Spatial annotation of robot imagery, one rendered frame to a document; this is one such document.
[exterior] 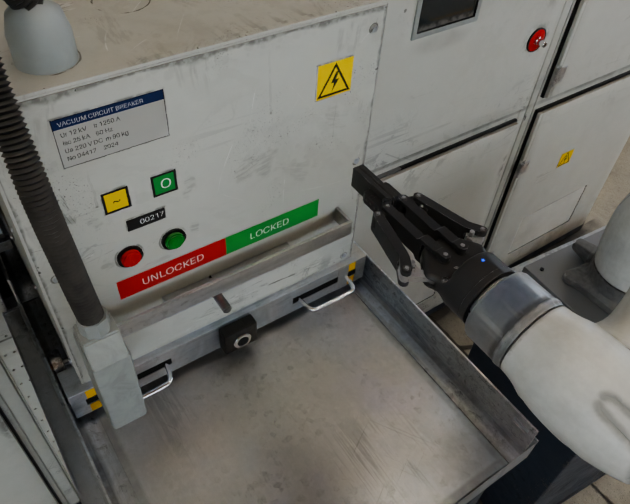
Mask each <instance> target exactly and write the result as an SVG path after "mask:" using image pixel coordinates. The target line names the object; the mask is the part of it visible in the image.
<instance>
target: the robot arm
mask: <svg viewBox="0 0 630 504"><path fill-rule="evenodd" d="M351 186H352V187H353V188H354V189H355V190H356V191H357V192H358V193H359V194H360V195H362V196H363V202H364V203H365V204H366V205H367V206H368V207H369V208H370V209H371V210H372V211H373V217H372V222H371V231H372V232H373V234H374V235H375V237H376V238H377V240H378V242H379V244H380V245H381V247H382V249H383V250H384V252H385V254H386V255H387V257H388V258H389V260H390V262H391V263H392V265H393V267H394V268H395V270H396V273H397V280H398V284H399V285H400V286H402V287H406V286H408V284H409V282H423V283H424V285H425V286H427V287H428V288H431V289H433V290H435V291H437V292H438V293H439V295H440V296H441V298H442V300H443V302H444V303H445V304H446V305H447V306H448V307H449V308H450V309H451V310H452V311H453V312H454V313H455V314H456V315H457V316H458V317H459V318H460V319H461V320H462V321H463V322H464V323H465V332H466V334H467V336H468V337H469V338H470V339H471V340H472V341H473V342H474V343H475V344H476V345H477V346H478V347H479V348H480V349H481V350H482V351H483V352H484V353H485V354H486V355H487V356H488V357H489V358H490V359H491V360H492V362H493V363H494V364H495V365H496V366H498V367H499V368H500V369H501V370H502V371H503V372H504V373H505V374H506V376H507V377H508V378H509V380H510V381H511V383H512V384H513V386H514V388H515V390H516V392H517V394H518V395H519V397H520V398H521V399H522V400H523V401H524V403H525V404H526V405H527V407H528V408H529V409H530V410H531V412H532V413H533V414H534V415H535V416H536V417H537V418H538V419H539V420H540V422H541V423H542V424H543V425H544V426H545V427H546V428H547V429H548V430H549V431H550V432H551V433H552V434H553V435H554V436H555V437H556V438H558V439H559V440H560V441H561V442H562V443H563V444H565V445H566V446H567V447H569V448H570V449H571V450H572V451H573V452H574V453H575V454H577V455H578V456H579V457H580V458H581V459H583V460H584V461H586V462H587V463H589V464H590V465H592V466H593V467H595V468H597V469H598V470H600V471H602V472H603V473H605V474H607V475H609V476H611V477H612V478H614V479H616V480H619V481H621V482H623V483H625V484H629V485H630V193H629V194H628V195H627V196H626V197H625V198H624V199H623V200H622V201H621V203H620V204H619V205H618V206H617V208H616V210H615V211H614V213H613V215H612V216H611V218H610V220H609V222H608V224H607V226H606V228H605V230H604V232H603V235H602V237H601V240H600V243H599V246H597V245H595V244H593V243H590V242H588V241H586V240H584V239H581V238H579V239H578V240H576V242H575V243H573V245H572V249H573V250H574V251H575V253H576V254H577V255H578V256H579V257H580V258H581V259H582V260H583V261H584V262H585V263H584V264H582V265H580V266H579V267H577V268H573V269H569V270H566V271H565V272H564V274H563V276H562V280H563V281H564V282H565V283H566V284H568V285H570V286H572V287H574V288H575V289H577V290H578V291H580V292H581V293H582V294H584V295H585V296H586V297H587V298H589V299H590V300H591V301H593V302H594V303H595V304H596V305H598V306H599V307H600V308H601V309H603V310H604V311H605V312H607V313H608V314H609V316H608V317H606V318H605V319H603V320H601V321H599V322H597V323H594V322H592V321H590V320H587V319H585V318H583V317H581V316H579V315H577V314H575V313H574V312H572V311H571V310H569V309H568V308H567V307H565V306H564V305H563V304H562V302H561V301H560V300H558V299H557V298H555V297H554V296H552V295H551V294H550V293H549V292H548V291H547V290H545V289H544V288H543V287H542V286H541V285H540V284H538V283H537V282H536V281H535V280H534V279H533V278H531V277H530V276H529V275H528V274H526V273H523V272H518V273H515V272H514V271H513V270H512V269H511V268H509V267H508V266H507V265H506V264H505V263H504V262H502V261H501V260H500V259H499V258H498V257H497V256H496V255H494V254H493V253H491V252H486V250H485V248H484V247H483V246H482V245H483V242H484V240H485V237H486V234H487V231H488V229H487V228H486V227H485V226H482V225H479V224H475V223H472V222H469V221H467V220H466V219H464V218H462V217H461V216H459V215H457V214H455V213H454V212H452V211H450V210H449V209H447V208H445V207H444V206H442V205H440V204H438V203H437V202H435V201H433V200H432V199H430V198H428V197H426V196H425V195H423V194H421V193H418V192H417V193H414V195H413V196H409V197H408V196H406V195H402V194H400V193H399V192H398V191H397V190H396V189H394V187H392V185H390V184H389V183H387V182H385V183H384V182H382V181H381V180H380V179H379V178H378V177H377V176H376V175H375V174H374V173H372V172H371V171H370V170H369V169H368V168H367V167H366V166H365V165H364V164H362V165H359V166H357V167H354V168H353V174H352V182H351ZM421 205H423V207H421ZM402 243H403V244H404V245H405V246H406V247H407V248H408V249H409V250H410V251H411V252H412V253H413V254H414V258H415V259H416V260H417V261H418V262H419V263H420V266H421V269H419V268H418V267H417V265H416V264H415V263H416V262H415V261H414V260H411V259H410V256H409V254H408V252H407V250H406V249H405V247H404V245H403V244H402Z"/></svg>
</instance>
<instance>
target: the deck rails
mask: <svg viewBox="0 0 630 504"><path fill-rule="evenodd" d="M354 243H355V244H356V245H357V246H358V247H359V249H360V250H361V251H362V252H363V253H364V254H365V255H366V260H365V265H364V271H363V276H362V277H361V278H359V279H357V280H355V281H353V283H354V285H355V291H354V293H355V294H356V295H357V296H358V297H359V299H360V300H361V301H362V302H363V303H364V304H365V305H366V306H367V307H368V309H369V310H370V311H371V312H372V313H373V314H374V315H375V316H376V317H377V318H378V320H379V321H380V322H381V323H382V324H383V325H384V326H385V327H386V328H387V330H388V331H389V332H390V333H391V334H392V335H393V336H394V337H395V338H396V340H397V341H398V342H399V343H400V344H401V345H402V346H403V347H404V348H405V350H406V351H407V352H408V353H409V354H410V355H411V356H412V357H413V358H414V360H415V361H416V362H417V363H418V364H419V365H420V366H421V367H422V368H423V370H424V371H425V372H426V373H427V374H428V375H429V376H430V377H431V378H432V380H433V381H434V382H435V383H436V384H437V385H438V386H439V387H440V388H441V389H442V391H443V392H444V393H445V394H446V395H447V396H448V397H449V398H450V399H451V401H452V402H453V403H454V404H455V405H456V406H457V407H458V408H459V409H460V411H461V412H462V413H463V414H464V415H465V416H466V417H467V418H468V419H469V421H470V422H471V423H472V424H473V425H474V426H475V427H476V428H477V429H478V431H479V432H480V433H481V434H482V435H483V436H484V437H485V438H486V439H487V441H488V442H489V443H490V444H491V445H492V446H493V447H494V448H495V449H496V450H497V452H498V453H499V454H500V455H501V456H502V457H503V458H504V459H505V460H506V462H507V463H508V464H509V463H511V462H512V461H513V460H515V459H516V458H517V457H519V456H520V455H521V454H523V453H524V452H525V451H526V450H527V448H528V446H529V445H530V443H531V442H532V441H533V439H534V438H535V436H536V435H537V433H538V432H539V431H538V430H537V429H536V428H535V427H534V426H533V425H532V424H531V423H530V422H529V421H528V420H527V419H526V418H525V416H524V415H523V414H522V413H521V412H520V411H519V410H518V409H517V408H516V407H515V406H514V405H513V404H512V403H511V402H510V401H509V400H508V399H507V398H506V397H505V396H504V395H503V394H502V393H501V392H500V391H499V390H498V389H497V388H496V387H495V386H494V385H493V383H492V382H491V381H490V380H489V379H488V378H487V377H486V376H485V375H484V374H483V373H482V372H481V371H480V370H479V369H478V368H477V367H476V366H475V365H474V364H473V363H472V362H471V361H470V360H469V359H468V358H467V357H466V356H465V355H464V354H463V353H462V351H461V350H460V349H459V348H458V347H457V346H456V345H455V344H454V343H453V342H452V341H451V340H450V339H449V338H448V337H447V336H446V335H445V334H444V333H443V332H442V331H441V330H440V329H439V328H438V327H437V326H436V325H435V324H434V323H433V322H432V321H431V319H430V318H429V317H428V316H427V315H426V314H425V313H424V312H423V311H422V310H421V309H420V308H419V307H418V306H417V305H416V304H415V303H414V302H413V301H412V300H411V299H410V298H409V297H408V296H407V295H406V294H405V293H404V292H403V291H402V290H401V289H400V288H399V286H398V285H397V284H396V283H395V282H394V281H393V280H392V279H391V278H390V277H389V276H388V275H387V274H386V273H385V272H384V271H383V270H382V269H381V268H380V267H379V266H378V265H377V264H376V263H375V262H374V261H373V260H372V259H371V258H370V257H369V256H368V254H367V253H366V252H365V251H364V250H363V249H362V248H361V247H360V246H359V245H358V244H357V243H356V242H355V241H354ZM10 283H11V286H12V288H13V290H14V292H15V295H16V297H17V299H18V301H19V303H20V306H18V307H19V310H20V312H21V314H22V316H23V319H24V321H25V323H26V325H27V328H28V330H29V332H30V334H31V337H32V339H33V341H34V343H35V346H36V348H37V350H38V353H39V355H40V357H41V359H42V362H43V364H44V366H45V368H46V371H47V373H48V375H49V377H50V380H51V382H52V384H53V386H54V389H55V391H56V393H57V396H58V398H59V400H60V402H61V405H62V407H63V409H64V411H65V414H66V416H67V418H68V420H69V423H70V425H71V427H72V429H73V432H74V434H75V436H76V438H77V441H78V443H79V445H80V448H81V450H82V452H83V454H84V457H85V459H86V461H87V463H88V466H89V468H90V470H91V472H92V475H93V477H94V479H95V481H96V484H97V486H98V488H99V491H100V493H101V495H102V497H103V500H104V502H105V504H140V502H139V500H138V498H137V496H136V494H135V492H134V490H133V488H132V486H131V484H130V482H129V479H128V477H127V475H126V473H125V471H124V469H123V467H122V465H121V463H120V461H119V459H118V456H117V454H116V452H115V450H114V448H113V446H112V444H111V442H110V440H109V438H108V436H107V433H106V431H105V429H104V427H103V425H102V423H101V421H100V419H99V417H98V415H97V413H96V410H94V411H92V412H90V413H88V414H86V415H84V416H82V417H80V418H76V416H75V413H74V411H73V409H72V407H71V405H70V404H67V403H66V401H65V398H64V396H63V394H62V391H63V387H62V385H61V383H60V381H58V379H57V377H56V375H55V373H53V371H52V369H51V367H50V365H49V363H50V362H49V360H48V357H47V355H46V354H47V353H48V352H50V351H52V350H54V349H58V351H59V353H60V355H61V357H62V359H64V358H66V357H67V355H66V352H65V350H64V348H63V346H62V343H61V341H60V338H59V336H58V334H57V332H56V330H55V328H54V326H53V324H52V322H51V319H50V317H49V315H48V313H47V311H46V309H45V307H44V305H43V303H42V300H41V298H37V299H35V300H32V301H30V302H27V303H25V304H22V302H21V300H20V298H19V295H18V293H17V291H16V289H15V287H14V285H13V283H12V281H10ZM515 417H516V418H517V419H518V420H519V421H520V422H521V423H522V424H523V425H524V426H525V427H526V428H527V429H528V430H529V432H528V434H527V433H526V432H525V431H524V430H523V429H522V428H521V427H520V426H519V425H518V424H517V422H516V421H515V420H514V418H515Z"/></svg>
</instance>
